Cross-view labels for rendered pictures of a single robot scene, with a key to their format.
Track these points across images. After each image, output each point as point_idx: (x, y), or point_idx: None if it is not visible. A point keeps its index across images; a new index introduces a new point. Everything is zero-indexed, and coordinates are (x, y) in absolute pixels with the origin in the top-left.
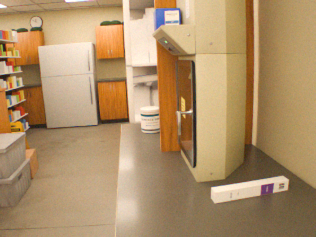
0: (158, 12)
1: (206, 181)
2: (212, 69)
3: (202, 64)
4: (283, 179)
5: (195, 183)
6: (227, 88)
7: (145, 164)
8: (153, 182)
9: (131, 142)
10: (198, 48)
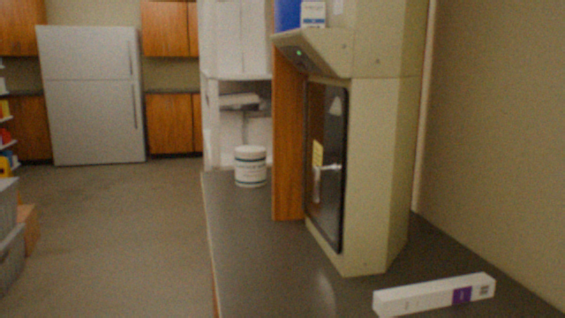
0: (286, 0)
1: (357, 276)
2: (376, 103)
3: (362, 95)
4: (486, 278)
5: (341, 280)
6: (395, 133)
7: (254, 244)
8: (273, 278)
9: (223, 203)
10: (357, 69)
